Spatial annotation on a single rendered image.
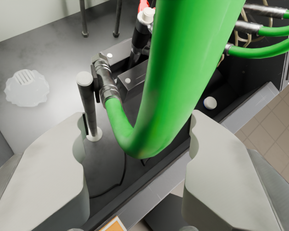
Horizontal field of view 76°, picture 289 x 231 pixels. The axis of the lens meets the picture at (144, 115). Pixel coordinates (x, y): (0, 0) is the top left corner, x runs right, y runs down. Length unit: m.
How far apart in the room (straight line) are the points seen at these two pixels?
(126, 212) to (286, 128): 1.88
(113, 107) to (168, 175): 0.26
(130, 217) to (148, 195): 0.05
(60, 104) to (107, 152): 0.17
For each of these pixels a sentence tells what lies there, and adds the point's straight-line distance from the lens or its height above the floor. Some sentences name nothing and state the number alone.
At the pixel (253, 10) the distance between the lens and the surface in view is 0.48.
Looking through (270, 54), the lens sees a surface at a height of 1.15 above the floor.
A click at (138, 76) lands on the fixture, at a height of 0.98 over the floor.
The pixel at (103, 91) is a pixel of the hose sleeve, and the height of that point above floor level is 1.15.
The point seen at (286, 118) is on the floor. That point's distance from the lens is 2.16.
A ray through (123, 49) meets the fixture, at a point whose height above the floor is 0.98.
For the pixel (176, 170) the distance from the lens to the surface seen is 0.40.
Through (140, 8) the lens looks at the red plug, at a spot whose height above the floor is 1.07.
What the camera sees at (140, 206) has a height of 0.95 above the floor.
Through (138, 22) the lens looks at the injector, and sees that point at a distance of 0.31.
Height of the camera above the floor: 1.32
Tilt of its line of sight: 70 degrees down
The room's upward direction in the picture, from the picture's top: 40 degrees clockwise
